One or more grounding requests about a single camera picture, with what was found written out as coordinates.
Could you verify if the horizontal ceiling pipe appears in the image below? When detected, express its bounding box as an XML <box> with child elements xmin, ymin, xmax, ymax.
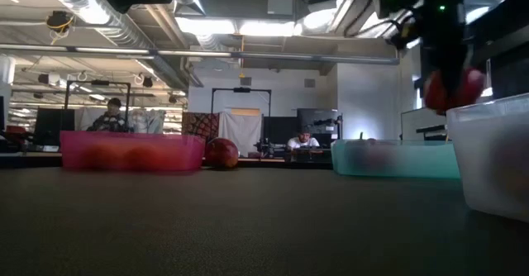
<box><xmin>0</xmin><ymin>43</ymin><xmax>401</xmax><ymax>65</ymax></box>

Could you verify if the person in patterned top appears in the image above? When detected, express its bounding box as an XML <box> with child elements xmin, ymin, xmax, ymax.
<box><xmin>86</xmin><ymin>97</ymin><xmax>127</xmax><ymax>133</ymax></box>

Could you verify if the white hanging sheet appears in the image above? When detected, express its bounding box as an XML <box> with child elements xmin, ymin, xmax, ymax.
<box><xmin>217</xmin><ymin>110</ymin><xmax>264</xmax><ymax>158</ymax></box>

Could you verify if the teal plastic basket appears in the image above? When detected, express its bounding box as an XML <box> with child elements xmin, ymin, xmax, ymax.
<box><xmin>330</xmin><ymin>138</ymin><xmax>461</xmax><ymax>180</ymax></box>

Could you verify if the black screen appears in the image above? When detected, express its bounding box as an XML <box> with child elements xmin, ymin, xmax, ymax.
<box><xmin>263</xmin><ymin>116</ymin><xmax>299</xmax><ymax>145</ymax></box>

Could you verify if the black table mat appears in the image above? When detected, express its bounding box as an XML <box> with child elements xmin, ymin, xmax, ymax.
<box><xmin>0</xmin><ymin>166</ymin><xmax>529</xmax><ymax>276</ymax></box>

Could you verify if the ceiling strip light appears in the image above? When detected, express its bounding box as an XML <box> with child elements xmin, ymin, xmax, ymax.
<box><xmin>175</xmin><ymin>17</ymin><xmax>303</xmax><ymax>37</ymax></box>

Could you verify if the black monitor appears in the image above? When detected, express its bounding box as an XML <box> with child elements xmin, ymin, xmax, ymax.
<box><xmin>33</xmin><ymin>107</ymin><xmax>76</xmax><ymax>146</ymax></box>

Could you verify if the white draped cloth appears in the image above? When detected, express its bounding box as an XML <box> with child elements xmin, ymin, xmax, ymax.
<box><xmin>131</xmin><ymin>108</ymin><xmax>166</xmax><ymax>136</ymax></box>

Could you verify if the red and yellow apple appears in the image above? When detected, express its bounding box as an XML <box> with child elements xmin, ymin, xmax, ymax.
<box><xmin>204</xmin><ymin>137</ymin><xmax>241</xmax><ymax>171</ymax></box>

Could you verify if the person in white top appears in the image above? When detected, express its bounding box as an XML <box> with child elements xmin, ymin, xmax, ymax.
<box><xmin>288</xmin><ymin>131</ymin><xmax>322</xmax><ymax>150</ymax></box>

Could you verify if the grey ceiling unit box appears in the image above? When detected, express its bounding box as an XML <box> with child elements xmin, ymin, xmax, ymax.
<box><xmin>267</xmin><ymin>0</ymin><xmax>295</xmax><ymax>16</ymax></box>

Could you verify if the patterned hanging cloth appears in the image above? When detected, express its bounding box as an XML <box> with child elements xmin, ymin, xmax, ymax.
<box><xmin>181</xmin><ymin>111</ymin><xmax>220</xmax><ymax>140</ymax></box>

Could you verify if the white board panel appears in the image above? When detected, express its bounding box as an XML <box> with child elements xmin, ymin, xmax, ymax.
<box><xmin>399</xmin><ymin>107</ymin><xmax>449</xmax><ymax>141</ymax></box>

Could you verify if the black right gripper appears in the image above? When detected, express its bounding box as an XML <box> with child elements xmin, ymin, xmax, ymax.
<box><xmin>371</xmin><ymin>0</ymin><xmax>469</xmax><ymax>106</ymax></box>

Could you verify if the black cable reel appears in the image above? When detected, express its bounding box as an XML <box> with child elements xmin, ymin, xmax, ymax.
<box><xmin>45</xmin><ymin>10</ymin><xmax>76</xmax><ymax>36</ymax></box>

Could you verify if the clear plastic basket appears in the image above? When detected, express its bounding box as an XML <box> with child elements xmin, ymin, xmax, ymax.
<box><xmin>446</xmin><ymin>93</ymin><xmax>529</xmax><ymax>224</ymax></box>

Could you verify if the black gantry frame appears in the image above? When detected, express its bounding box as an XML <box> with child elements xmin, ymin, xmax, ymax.
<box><xmin>211</xmin><ymin>87</ymin><xmax>273</xmax><ymax>118</ymax></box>
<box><xmin>64</xmin><ymin>79</ymin><xmax>132</xmax><ymax>122</ymax></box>

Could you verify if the pink plastic basket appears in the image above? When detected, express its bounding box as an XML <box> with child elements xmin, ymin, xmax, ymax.
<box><xmin>60</xmin><ymin>130</ymin><xmax>207</xmax><ymax>173</ymax></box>

